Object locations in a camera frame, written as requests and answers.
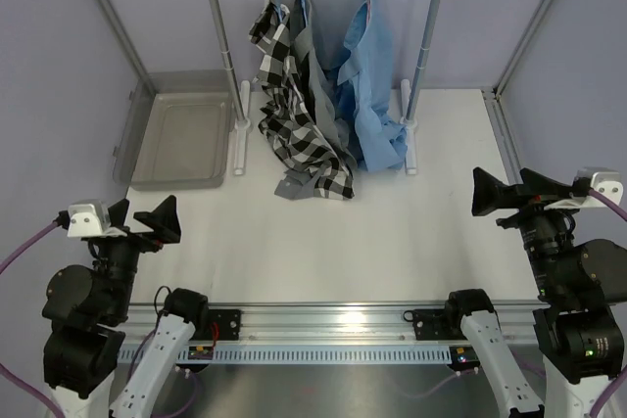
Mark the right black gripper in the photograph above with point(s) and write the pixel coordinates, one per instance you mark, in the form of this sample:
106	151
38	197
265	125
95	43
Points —
491	194

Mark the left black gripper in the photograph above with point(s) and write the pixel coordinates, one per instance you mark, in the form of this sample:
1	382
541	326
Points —
163	220

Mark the grey shirt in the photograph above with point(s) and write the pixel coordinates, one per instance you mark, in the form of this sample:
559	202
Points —
308	50

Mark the light blue shirt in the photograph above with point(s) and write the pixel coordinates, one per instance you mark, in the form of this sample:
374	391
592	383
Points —
363	75

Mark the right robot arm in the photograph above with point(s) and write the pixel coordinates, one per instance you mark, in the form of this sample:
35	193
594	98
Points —
580	341

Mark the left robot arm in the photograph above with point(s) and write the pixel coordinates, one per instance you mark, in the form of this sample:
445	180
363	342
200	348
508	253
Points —
87	304

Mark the black white checkered shirt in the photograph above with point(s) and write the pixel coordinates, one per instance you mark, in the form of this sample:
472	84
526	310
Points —
316	166

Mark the clear grey plastic bin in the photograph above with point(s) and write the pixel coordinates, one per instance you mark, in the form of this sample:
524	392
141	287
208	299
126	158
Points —
176	132

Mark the white and silver clothes rack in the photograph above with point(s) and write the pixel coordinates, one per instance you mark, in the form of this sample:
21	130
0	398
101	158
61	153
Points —
240	91

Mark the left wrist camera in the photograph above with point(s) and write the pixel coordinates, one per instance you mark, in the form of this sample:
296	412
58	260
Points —
91	219

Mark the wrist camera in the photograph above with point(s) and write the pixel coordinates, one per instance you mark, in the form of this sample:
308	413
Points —
91	219
607	182

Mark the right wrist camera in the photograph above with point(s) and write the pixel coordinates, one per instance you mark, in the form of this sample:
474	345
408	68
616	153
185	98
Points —
607	182

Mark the aluminium mounting rail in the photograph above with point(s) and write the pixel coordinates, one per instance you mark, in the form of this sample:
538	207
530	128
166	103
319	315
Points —
351	323

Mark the slotted cable duct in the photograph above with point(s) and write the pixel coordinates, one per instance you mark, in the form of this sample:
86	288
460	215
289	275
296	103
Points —
316	355

